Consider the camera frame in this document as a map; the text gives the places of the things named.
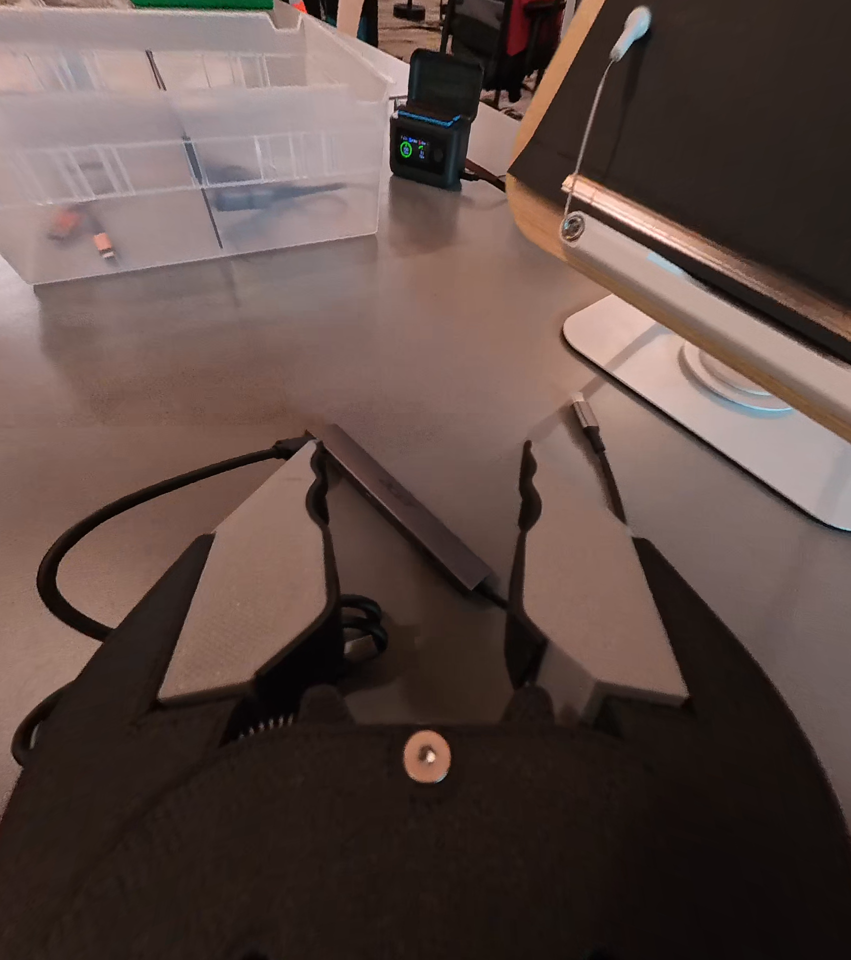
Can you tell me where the orange tipped cable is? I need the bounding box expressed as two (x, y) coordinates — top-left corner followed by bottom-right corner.
(46, 208), (123, 265)

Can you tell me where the black usb-c cable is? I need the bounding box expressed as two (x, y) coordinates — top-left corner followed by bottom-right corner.
(11, 435), (391, 768)

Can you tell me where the clear plastic storage box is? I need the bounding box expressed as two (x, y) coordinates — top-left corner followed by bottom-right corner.
(0, 6), (394, 288)

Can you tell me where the computer monitor with white stand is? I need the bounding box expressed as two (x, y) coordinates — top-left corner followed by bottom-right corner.
(505, 0), (851, 534)

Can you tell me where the slim grey usb hub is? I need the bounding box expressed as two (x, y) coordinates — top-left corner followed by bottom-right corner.
(305, 423), (499, 595)

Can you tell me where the thin white wire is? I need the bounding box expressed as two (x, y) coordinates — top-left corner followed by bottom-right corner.
(559, 6), (653, 243)

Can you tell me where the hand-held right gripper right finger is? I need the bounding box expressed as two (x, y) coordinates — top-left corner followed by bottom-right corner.
(506, 441), (691, 717)

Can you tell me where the dark cable in box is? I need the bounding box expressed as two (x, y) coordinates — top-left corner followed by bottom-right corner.
(211, 182), (348, 213)

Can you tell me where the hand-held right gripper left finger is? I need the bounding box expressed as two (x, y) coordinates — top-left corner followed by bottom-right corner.
(157, 441), (344, 706)

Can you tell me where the black charging case with screen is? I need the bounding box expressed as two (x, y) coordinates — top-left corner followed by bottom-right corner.
(388, 48), (486, 193)

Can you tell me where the black charging case cable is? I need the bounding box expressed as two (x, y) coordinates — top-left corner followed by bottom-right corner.
(461, 159), (511, 195)

